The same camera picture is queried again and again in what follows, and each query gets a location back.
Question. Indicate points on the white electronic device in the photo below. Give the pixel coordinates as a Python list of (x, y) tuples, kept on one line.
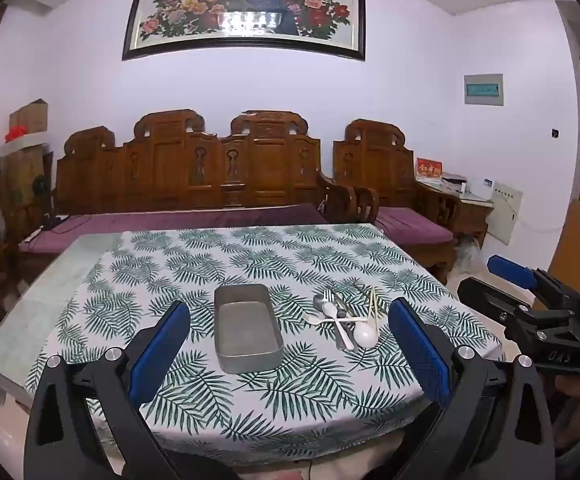
[(482, 188)]

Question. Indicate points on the small cardboard box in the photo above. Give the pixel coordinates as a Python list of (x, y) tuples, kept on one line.
[(30, 115)]

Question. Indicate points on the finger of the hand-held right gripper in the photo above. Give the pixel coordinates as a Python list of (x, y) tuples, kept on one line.
[(512, 270), (489, 297)]

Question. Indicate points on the metal spoon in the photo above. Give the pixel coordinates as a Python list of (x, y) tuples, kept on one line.
[(320, 301)]

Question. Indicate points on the square purple seat cushion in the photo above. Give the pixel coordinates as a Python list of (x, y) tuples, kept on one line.
[(409, 225)]

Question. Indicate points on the light wooden chopstick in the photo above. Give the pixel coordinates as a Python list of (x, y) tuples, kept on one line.
[(373, 310), (377, 307)]

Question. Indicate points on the clear plastic bag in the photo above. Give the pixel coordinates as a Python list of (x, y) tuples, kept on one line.
[(467, 255)]

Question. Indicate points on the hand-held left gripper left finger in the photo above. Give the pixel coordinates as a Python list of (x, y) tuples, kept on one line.
[(162, 350)]

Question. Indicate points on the leaf print tablecloth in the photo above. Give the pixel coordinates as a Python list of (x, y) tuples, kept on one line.
[(295, 260)]

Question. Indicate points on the wooden side table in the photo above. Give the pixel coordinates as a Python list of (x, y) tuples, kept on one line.
[(474, 220)]

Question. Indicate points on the carved wooden sofa bench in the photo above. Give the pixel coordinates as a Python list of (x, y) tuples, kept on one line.
[(180, 170)]

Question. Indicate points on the red ornament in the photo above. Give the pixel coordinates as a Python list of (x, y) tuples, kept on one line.
[(15, 134)]

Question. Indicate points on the rectangular metal tray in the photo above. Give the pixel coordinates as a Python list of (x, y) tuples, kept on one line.
[(245, 330)]

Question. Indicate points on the framed peacock flower painting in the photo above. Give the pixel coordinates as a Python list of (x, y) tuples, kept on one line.
[(245, 5)]

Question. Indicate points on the flat white box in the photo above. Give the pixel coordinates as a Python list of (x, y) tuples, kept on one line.
[(25, 144)]

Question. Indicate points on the long purple seat cushion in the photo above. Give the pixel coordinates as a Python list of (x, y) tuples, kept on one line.
[(170, 225)]

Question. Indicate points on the red gift box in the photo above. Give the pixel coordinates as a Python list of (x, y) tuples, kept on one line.
[(428, 170)]

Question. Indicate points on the white wall cover panel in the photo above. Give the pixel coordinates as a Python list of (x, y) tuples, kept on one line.
[(507, 212)]

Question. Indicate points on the dark brown chopstick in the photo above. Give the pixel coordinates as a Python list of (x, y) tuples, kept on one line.
[(364, 294)]

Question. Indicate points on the carved wooden armchair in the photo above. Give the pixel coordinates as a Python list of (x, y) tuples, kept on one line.
[(374, 160)]

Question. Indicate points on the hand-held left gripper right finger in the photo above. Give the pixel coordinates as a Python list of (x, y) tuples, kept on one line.
[(419, 355)]

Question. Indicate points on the black and white printer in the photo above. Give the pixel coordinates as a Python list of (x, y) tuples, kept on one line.
[(452, 181)]

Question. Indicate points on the wall electric panel box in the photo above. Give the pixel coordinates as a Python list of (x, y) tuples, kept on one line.
[(483, 90)]

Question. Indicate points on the large cardboard box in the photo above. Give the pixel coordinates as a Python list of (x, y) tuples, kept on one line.
[(20, 180)]

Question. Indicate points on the white plastic spoon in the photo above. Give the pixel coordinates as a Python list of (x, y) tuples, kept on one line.
[(364, 335)]

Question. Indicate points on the metal fork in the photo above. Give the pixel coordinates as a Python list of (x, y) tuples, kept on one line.
[(328, 295)]

